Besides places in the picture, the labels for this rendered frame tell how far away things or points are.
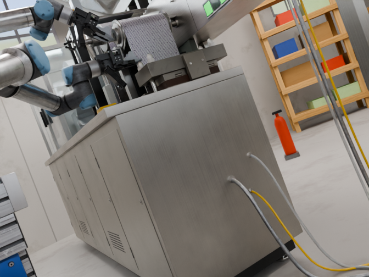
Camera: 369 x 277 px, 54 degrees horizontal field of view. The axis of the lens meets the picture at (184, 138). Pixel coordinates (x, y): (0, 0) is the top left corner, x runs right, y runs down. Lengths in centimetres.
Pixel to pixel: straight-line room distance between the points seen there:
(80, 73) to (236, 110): 68
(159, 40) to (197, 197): 79
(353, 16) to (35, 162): 401
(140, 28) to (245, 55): 520
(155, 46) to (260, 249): 103
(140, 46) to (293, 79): 475
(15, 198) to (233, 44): 610
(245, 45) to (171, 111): 563
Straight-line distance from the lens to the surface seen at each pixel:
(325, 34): 643
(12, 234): 96
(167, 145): 141
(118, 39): 178
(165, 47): 181
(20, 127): 479
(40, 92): 151
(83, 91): 159
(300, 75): 632
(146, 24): 182
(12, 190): 96
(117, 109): 137
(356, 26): 142
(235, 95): 160
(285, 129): 413
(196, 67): 159
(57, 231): 477
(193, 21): 183
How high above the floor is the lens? 73
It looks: 1 degrees down
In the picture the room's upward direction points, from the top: 21 degrees counter-clockwise
